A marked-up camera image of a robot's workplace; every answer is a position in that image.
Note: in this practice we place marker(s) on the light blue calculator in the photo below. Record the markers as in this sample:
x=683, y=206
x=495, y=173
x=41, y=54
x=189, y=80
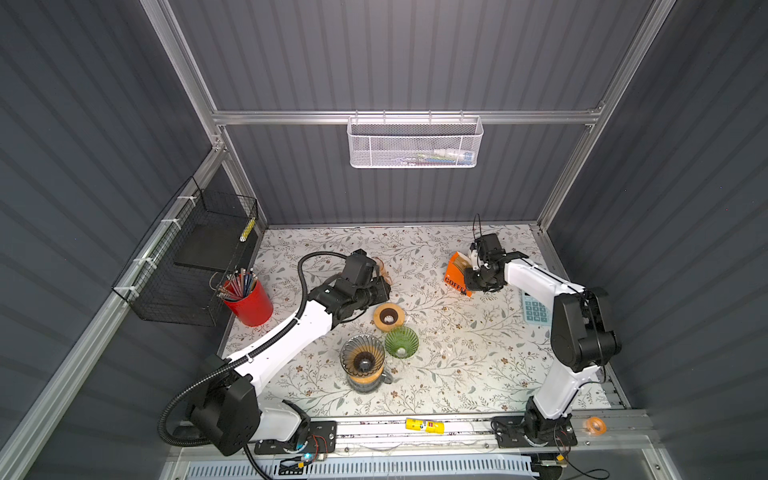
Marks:
x=534, y=312

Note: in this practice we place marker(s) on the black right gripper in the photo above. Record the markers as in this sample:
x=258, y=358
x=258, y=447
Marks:
x=471, y=285

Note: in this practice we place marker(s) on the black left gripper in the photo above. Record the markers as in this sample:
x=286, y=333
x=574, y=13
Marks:
x=382, y=292

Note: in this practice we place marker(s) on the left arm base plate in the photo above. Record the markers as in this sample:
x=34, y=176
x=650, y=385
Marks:
x=316, y=437

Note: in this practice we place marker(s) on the white slotted cable duct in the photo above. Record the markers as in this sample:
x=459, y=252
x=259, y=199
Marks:
x=401, y=467

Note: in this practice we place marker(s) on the grey glass dripper cone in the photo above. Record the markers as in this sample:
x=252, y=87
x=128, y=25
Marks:
x=362, y=353

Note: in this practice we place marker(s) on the wooden dripper ring base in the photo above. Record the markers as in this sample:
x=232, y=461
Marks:
x=366, y=380

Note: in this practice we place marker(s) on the orange coffee filter pack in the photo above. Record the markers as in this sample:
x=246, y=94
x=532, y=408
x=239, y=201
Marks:
x=454, y=274

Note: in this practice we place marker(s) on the black wire wall basket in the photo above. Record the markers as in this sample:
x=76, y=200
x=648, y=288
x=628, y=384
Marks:
x=174, y=276

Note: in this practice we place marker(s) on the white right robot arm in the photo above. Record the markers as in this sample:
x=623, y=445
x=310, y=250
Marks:
x=582, y=335

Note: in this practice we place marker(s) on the yellow marker on rail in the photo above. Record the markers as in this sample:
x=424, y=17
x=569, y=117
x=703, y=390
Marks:
x=425, y=426

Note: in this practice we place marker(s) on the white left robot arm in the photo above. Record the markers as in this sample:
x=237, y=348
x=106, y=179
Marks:
x=225, y=407

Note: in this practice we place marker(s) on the white mesh wall basket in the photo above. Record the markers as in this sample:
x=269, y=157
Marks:
x=414, y=142

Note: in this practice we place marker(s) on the yellow marker in basket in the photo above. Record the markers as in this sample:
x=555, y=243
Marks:
x=247, y=230

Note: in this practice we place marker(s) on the orange tape roll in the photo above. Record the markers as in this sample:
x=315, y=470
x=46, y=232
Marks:
x=595, y=426

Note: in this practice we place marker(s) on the red pencil cup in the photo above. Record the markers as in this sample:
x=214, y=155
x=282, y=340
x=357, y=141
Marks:
x=244, y=294

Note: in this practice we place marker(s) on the clear grey glass carafe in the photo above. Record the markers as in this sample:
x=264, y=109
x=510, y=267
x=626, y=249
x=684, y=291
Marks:
x=387, y=379

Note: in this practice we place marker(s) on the amber glass carafe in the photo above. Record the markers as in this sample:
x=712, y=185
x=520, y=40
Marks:
x=382, y=271

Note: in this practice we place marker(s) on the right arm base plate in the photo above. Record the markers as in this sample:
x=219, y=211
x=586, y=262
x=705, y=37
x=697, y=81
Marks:
x=510, y=429

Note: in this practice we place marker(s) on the green glass dripper cone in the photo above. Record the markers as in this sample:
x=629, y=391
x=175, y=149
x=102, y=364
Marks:
x=402, y=342

